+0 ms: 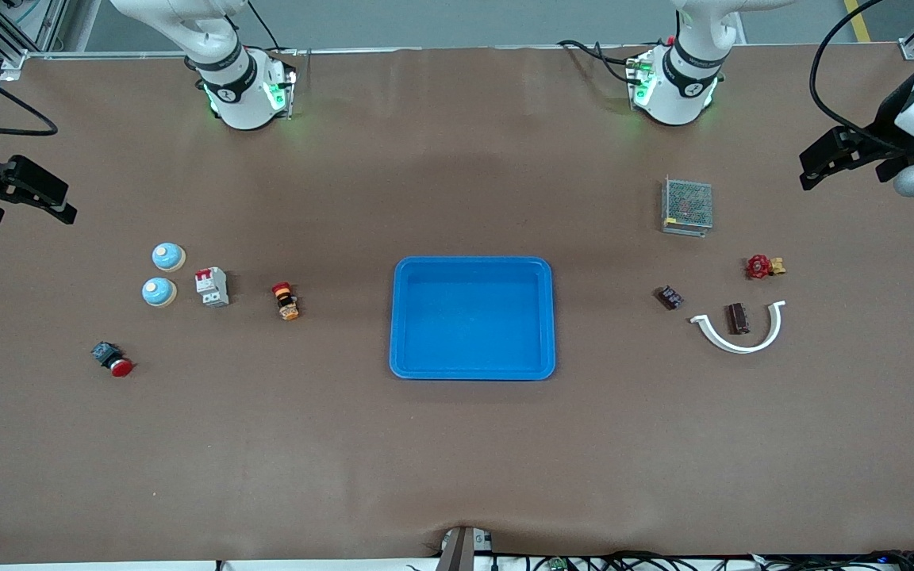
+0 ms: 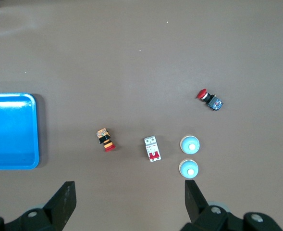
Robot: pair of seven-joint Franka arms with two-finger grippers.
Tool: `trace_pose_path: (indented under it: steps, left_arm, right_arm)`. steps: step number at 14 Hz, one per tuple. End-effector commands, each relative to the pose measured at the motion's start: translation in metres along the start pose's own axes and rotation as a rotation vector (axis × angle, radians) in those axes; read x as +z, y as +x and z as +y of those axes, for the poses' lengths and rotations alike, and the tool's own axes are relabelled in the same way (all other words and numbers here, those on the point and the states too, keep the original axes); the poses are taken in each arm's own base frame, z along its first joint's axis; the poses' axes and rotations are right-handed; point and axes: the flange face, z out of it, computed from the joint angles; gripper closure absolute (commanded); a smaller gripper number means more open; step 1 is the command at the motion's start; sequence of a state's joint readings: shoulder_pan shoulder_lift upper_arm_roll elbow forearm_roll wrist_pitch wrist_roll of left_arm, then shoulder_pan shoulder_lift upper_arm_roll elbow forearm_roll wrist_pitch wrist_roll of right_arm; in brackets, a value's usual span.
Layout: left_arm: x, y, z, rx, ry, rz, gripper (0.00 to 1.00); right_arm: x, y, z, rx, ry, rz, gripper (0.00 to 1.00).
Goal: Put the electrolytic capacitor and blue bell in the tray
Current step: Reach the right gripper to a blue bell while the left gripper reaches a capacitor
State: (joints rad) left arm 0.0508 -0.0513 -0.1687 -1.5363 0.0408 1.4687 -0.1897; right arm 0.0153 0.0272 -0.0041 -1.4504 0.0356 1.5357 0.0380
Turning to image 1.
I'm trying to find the blue bell with cream knob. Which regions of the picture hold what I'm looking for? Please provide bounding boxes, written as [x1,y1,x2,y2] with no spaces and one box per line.
[152,242,186,273]
[141,277,178,308]

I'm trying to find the blue plastic tray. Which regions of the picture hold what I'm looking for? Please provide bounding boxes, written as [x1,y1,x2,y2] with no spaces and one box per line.
[390,255,557,381]

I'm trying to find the brass valve red handwheel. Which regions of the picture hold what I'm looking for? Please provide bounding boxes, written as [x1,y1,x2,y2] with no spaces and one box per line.
[745,254,787,281]

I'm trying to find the metal mesh power supply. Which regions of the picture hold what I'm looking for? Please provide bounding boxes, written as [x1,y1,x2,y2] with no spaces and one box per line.
[661,177,714,237]

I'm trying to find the red mushroom push button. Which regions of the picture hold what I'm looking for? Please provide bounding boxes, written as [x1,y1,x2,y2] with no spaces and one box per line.
[91,341,135,377]

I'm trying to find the white curved pipe clamp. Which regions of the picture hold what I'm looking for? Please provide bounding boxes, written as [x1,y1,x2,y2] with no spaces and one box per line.
[689,300,787,354]

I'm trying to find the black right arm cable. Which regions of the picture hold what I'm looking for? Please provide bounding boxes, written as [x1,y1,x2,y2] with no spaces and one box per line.
[0,52,59,137]

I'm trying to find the white circuit breaker red switch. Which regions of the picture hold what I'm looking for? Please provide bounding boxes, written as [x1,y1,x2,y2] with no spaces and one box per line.
[194,267,230,308]

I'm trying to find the black base cable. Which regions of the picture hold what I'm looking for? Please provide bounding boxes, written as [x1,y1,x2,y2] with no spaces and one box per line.
[247,0,283,52]
[558,38,644,84]

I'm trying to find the orange emergency stop switch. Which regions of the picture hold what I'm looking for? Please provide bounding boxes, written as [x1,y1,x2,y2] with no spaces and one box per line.
[271,282,301,321]

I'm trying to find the black cable bundle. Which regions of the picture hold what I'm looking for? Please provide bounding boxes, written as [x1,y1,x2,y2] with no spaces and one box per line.
[489,550,914,571]

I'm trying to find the metal table edge bracket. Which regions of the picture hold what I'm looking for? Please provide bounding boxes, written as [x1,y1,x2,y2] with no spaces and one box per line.
[435,525,494,571]

